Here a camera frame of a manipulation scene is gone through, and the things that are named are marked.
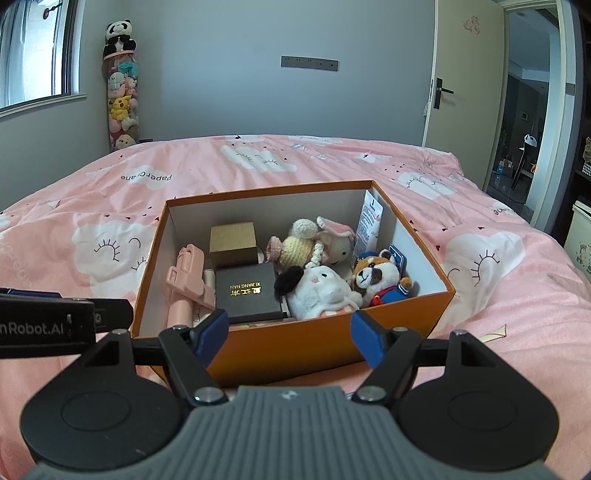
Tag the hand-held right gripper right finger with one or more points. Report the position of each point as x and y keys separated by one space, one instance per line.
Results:
x=367 y=337

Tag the houndstooth storage basket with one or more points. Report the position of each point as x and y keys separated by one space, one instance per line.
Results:
x=587 y=159

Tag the beige door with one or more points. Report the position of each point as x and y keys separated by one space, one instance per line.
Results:
x=466 y=115

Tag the window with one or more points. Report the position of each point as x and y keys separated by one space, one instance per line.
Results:
x=32 y=50

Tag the white plush with black ear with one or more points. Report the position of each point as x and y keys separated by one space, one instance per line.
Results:
x=323 y=290

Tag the white plastic bag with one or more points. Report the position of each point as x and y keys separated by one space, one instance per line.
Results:
x=530 y=141

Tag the panda plush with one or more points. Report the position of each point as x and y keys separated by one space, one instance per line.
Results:
x=119 y=39

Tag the pink folding stick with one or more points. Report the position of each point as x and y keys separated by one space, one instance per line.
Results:
x=189 y=277

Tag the brown bear plush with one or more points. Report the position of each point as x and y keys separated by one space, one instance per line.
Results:
x=374 y=277

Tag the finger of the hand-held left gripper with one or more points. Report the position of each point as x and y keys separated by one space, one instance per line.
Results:
x=27 y=293
x=113 y=314

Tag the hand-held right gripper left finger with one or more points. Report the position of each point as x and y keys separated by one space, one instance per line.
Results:
x=213 y=332

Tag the white packet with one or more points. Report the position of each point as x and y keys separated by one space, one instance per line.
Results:
x=369 y=221

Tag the orange cardboard box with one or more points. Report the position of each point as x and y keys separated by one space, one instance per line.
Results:
x=300 y=350

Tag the door sticker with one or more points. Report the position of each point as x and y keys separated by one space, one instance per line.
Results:
x=472 y=25

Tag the white drawer cabinet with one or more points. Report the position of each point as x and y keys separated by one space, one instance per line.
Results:
x=579 y=240

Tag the dark chair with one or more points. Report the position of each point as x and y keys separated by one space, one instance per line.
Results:
x=521 y=168

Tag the clear tube of plush toys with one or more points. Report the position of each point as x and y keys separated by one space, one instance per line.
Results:
x=122 y=106

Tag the black box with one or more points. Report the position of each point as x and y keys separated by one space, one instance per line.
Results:
x=244 y=295

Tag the pink handheld fan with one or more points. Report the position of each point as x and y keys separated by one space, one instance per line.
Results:
x=179 y=316

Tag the knitted bunny doll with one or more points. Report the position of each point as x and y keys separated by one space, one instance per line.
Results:
x=295 y=249

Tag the pink printed duvet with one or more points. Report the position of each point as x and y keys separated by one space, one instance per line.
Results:
x=138 y=194

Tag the gold box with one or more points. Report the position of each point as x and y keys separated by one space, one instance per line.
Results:
x=233 y=244

